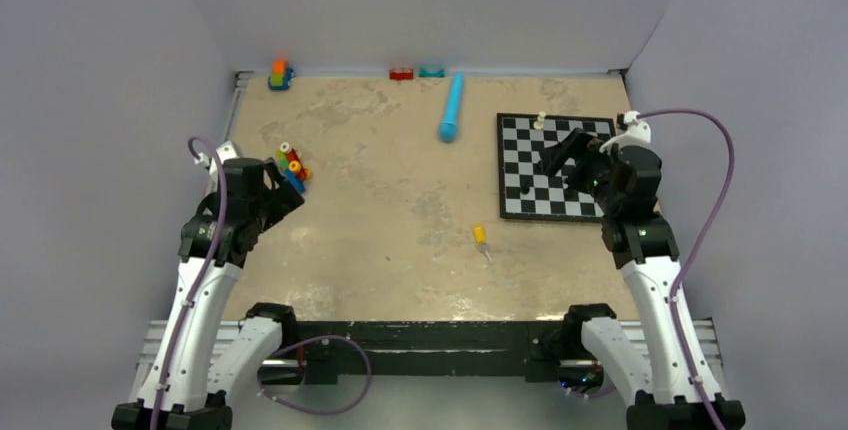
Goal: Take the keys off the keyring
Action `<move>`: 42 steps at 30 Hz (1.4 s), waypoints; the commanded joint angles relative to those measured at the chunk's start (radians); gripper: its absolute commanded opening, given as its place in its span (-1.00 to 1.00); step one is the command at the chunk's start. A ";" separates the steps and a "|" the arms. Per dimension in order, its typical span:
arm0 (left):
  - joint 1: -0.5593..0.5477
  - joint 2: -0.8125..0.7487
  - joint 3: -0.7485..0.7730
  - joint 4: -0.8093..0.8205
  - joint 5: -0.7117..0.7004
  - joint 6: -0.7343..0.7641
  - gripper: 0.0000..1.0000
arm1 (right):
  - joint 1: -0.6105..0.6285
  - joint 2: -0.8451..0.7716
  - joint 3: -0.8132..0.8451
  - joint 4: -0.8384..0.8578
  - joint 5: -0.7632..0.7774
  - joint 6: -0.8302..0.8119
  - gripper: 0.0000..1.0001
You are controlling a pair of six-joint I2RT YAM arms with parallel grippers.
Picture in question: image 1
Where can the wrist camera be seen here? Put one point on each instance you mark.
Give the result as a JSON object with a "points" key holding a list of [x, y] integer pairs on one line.
{"points": [[226, 151], [633, 131]]}

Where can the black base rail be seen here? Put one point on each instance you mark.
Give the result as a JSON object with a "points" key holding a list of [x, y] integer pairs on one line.
{"points": [[526, 349]]}

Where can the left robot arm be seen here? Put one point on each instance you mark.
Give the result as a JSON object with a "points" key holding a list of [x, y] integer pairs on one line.
{"points": [[188, 387]]}

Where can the teal brick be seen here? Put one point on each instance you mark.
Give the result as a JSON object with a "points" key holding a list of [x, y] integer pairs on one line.
{"points": [[431, 72]]}

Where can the yellow tag keyring with keys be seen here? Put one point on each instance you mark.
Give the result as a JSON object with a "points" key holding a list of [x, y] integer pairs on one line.
{"points": [[481, 241]]}

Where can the colourful brick toy stack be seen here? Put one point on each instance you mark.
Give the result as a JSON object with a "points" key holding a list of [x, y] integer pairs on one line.
{"points": [[292, 167]]}

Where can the red brick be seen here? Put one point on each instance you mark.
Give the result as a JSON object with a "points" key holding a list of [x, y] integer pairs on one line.
{"points": [[401, 73]]}

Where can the orange blue toy car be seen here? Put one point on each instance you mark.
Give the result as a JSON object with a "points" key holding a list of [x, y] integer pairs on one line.
{"points": [[281, 75]]}

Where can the blue cylinder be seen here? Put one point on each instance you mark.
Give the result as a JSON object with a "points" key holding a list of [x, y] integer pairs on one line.
{"points": [[448, 127]]}

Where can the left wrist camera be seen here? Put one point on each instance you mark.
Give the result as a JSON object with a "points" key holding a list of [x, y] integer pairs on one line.
{"points": [[226, 151]]}

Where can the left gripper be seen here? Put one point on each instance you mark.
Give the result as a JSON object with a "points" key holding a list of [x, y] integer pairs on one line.
{"points": [[282, 199]]}

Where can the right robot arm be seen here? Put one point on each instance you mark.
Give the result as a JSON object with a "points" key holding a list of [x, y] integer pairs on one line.
{"points": [[671, 386]]}

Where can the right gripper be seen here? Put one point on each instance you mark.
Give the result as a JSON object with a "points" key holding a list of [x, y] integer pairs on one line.
{"points": [[555, 157]]}

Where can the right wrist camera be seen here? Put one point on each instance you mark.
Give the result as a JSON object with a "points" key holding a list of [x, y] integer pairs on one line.
{"points": [[633, 131]]}

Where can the white chess pawn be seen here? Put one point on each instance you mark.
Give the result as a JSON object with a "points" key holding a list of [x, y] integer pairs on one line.
{"points": [[539, 122]]}

